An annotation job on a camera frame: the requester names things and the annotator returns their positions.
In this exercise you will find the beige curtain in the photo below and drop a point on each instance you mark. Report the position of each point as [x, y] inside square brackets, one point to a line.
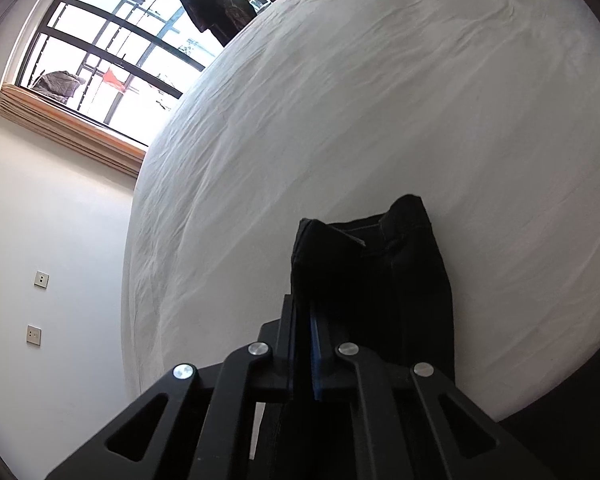
[70, 127]

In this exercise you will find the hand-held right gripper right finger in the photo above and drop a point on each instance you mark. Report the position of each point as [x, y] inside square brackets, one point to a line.
[314, 360]

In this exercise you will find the black framed window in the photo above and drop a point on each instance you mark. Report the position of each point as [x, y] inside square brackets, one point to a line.
[110, 25]

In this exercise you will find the white bed duvet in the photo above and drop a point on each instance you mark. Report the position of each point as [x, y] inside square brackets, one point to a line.
[380, 110]

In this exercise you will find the wall socket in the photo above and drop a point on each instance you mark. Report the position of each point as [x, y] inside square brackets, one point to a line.
[34, 334]
[41, 280]

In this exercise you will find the grey hanging garment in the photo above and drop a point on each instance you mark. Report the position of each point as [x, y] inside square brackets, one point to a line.
[57, 87]

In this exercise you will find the black pants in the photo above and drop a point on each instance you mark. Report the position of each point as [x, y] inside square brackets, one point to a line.
[380, 280]

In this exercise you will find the red hanging cloth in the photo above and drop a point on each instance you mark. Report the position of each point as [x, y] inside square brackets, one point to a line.
[114, 80]

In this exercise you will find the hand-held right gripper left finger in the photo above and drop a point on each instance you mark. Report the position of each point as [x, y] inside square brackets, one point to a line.
[291, 355]

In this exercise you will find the dark hanging garment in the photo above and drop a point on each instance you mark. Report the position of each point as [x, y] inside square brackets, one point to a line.
[215, 5]

